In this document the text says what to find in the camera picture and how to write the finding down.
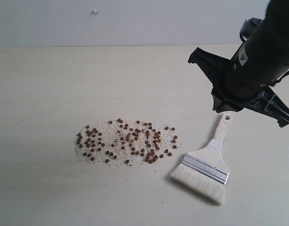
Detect small white wall plug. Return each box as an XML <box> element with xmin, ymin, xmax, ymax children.
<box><xmin>91</xmin><ymin>9</ymin><xmax>100</xmax><ymax>15</ymax></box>

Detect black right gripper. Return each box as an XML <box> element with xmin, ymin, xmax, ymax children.
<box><xmin>188</xmin><ymin>47</ymin><xmax>289</xmax><ymax>128</ymax></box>

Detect pile of beans and rice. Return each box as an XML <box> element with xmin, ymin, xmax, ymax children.
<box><xmin>74</xmin><ymin>118</ymin><xmax>182</xmax><ymax>166</ymax></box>

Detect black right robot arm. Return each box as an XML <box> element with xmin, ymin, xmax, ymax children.
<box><xmin>188</xmin><ymin>0</ymin><xmax>289</xmax><ymax>127</ymax></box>

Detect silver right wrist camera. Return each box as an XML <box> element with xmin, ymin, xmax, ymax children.
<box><xmin>239</xmin><ymin>17</ymin><xmax>263</xmax><ymax>42</ymax></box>

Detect wooden paint brush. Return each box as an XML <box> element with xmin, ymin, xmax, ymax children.
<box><xmin>170</xmin><ymin>111</ymin><xmax>234</xmax><ymax>205</ymax></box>

